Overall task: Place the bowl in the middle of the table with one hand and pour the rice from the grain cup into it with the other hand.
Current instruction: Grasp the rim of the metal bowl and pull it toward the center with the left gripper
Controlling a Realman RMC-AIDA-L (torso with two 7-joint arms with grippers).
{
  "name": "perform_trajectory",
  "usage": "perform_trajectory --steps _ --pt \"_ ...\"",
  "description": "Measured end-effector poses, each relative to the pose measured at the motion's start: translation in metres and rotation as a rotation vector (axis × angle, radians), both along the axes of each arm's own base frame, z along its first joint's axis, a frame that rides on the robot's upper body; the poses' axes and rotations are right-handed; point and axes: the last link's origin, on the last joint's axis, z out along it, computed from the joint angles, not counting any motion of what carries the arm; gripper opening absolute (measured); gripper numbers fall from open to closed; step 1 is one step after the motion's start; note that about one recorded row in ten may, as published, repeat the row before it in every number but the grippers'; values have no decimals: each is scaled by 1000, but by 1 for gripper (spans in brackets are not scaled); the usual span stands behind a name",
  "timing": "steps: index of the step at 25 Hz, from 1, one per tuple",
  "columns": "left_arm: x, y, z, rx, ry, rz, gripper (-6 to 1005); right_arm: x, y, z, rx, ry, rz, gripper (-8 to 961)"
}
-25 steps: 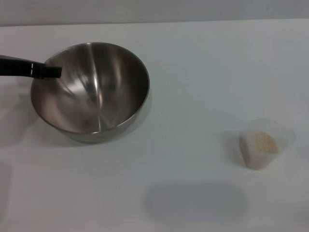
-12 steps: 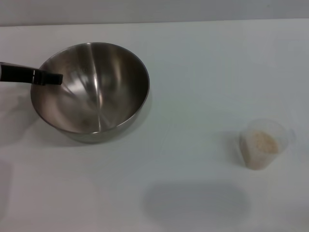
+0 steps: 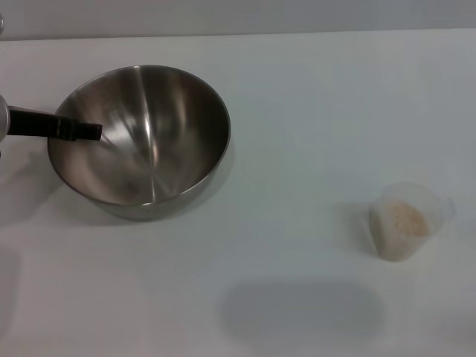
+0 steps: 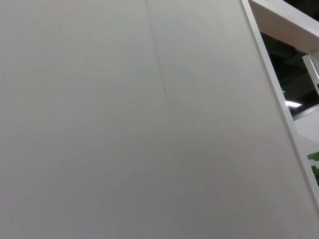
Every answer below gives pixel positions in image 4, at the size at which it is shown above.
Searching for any white wooden beam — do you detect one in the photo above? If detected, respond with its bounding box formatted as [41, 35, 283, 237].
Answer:
[249, 0, 319, 54]

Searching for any green leafy plant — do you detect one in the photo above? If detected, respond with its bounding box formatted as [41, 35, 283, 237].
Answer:
[307, 152, 319, 188]

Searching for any white upright post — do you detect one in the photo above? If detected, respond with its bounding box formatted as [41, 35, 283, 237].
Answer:
[302, 53, 319, 97]

